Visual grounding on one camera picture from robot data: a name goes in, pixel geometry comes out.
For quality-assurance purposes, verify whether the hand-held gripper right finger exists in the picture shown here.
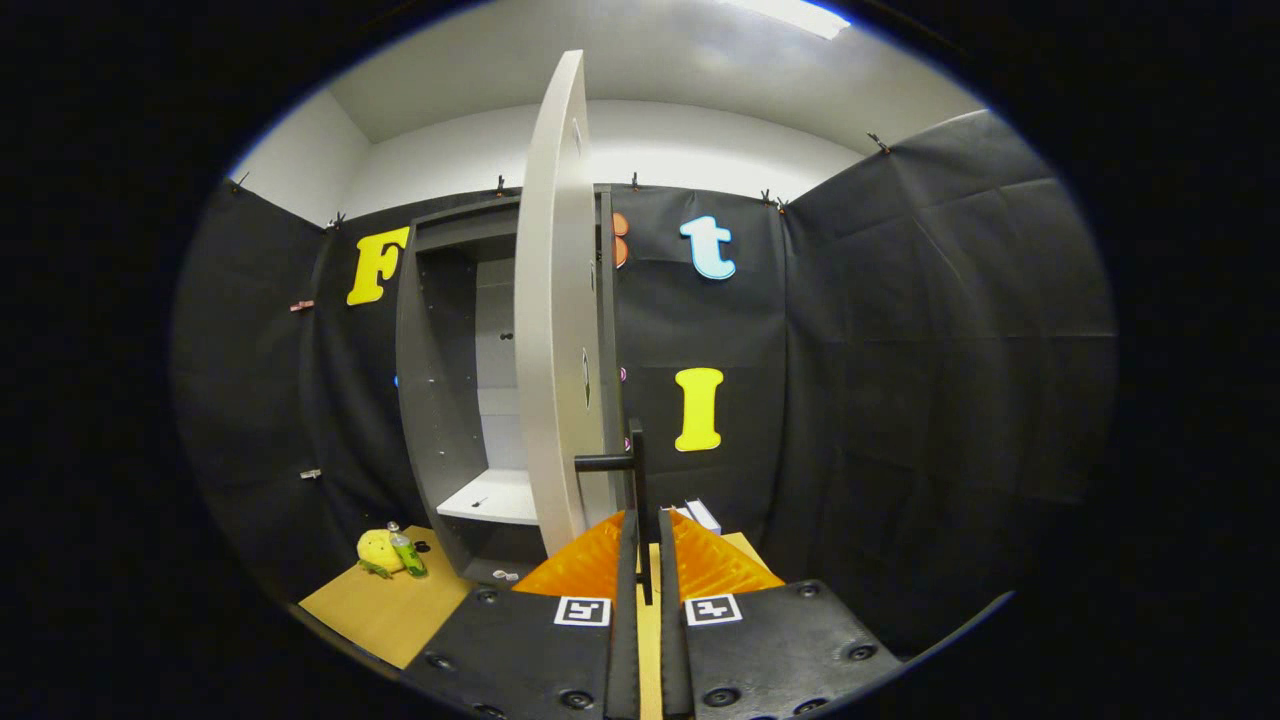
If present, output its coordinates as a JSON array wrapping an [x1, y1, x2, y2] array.
[[657, 508, 906, 720]]

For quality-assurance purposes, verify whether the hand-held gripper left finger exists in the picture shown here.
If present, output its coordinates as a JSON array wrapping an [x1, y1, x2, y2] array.
[[400, 510, 641, 720]]

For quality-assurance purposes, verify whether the black door handle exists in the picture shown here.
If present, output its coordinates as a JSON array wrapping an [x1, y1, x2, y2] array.
[[575, 418, 651, 606]]

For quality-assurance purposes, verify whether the beige shoe cabinet door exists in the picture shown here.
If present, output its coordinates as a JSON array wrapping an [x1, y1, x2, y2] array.
[[513, 50, 601, 558]]

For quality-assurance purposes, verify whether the grey shoe cabinet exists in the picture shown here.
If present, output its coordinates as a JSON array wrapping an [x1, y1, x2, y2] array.
[[395, 185, 626, 586]]

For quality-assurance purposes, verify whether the green bottle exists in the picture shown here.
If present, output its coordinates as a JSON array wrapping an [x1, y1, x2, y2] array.
[[387, 521, 429, 579]]

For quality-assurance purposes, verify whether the yellow plush toy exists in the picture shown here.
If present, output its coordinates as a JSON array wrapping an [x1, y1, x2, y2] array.
[[357, 528, 406, 579]]

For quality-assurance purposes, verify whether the black backdrop cloth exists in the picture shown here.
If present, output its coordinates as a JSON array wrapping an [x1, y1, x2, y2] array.
[[170, 108, 1121, 661]]

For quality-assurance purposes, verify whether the long ceiling light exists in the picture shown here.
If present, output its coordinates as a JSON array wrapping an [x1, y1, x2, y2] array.
[[720, 0, 851, 41]]

